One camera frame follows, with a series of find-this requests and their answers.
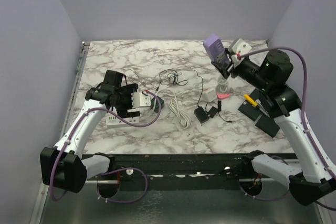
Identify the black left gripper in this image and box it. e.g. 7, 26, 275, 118
115, 84, 141, 118

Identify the pink plug adapter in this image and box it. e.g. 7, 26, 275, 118
217, 93, 230, 100

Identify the white power strip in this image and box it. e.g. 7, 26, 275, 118
106, 115, 140, 128

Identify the purple power strip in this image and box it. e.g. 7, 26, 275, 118
203, 34, 230, 62

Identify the dark green charger block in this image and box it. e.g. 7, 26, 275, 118
150, 97, 165, 113

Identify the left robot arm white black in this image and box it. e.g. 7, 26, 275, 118
40, 70, 138, 193

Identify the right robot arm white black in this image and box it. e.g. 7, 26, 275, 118
210, 47, 335, 206

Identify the white cube socket adapter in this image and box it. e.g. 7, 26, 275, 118
201, 88, 217, 102

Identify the small black adapter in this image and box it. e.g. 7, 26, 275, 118
207, 106, 218, 118

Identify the black power adapter brick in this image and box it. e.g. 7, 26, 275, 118
194, 106, 209, 124

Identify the black mat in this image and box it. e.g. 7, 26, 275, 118
238, 89, 280, 138

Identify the white purple strip cord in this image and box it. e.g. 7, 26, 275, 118
216, 73, 229, 95

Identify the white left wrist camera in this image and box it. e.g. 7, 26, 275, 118
131, 92, 151, 109

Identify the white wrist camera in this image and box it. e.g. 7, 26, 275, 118
131, 92, 151, 109
228, 38, 252, 68

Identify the yellow handled screwdriver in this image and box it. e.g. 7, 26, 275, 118
244, 94, 259, 108

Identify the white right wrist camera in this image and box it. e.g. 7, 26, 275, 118
228, 38, 252, 68

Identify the thin black cable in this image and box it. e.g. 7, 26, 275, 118
156, 69, 204, 109

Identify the white coiled power cord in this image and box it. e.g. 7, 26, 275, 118
157, 90, 192, 130

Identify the aluminium frame left rail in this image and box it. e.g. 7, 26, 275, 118
59, 41, 91, 138

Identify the black mounting base rail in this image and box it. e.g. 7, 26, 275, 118
86, 152, 272, 192

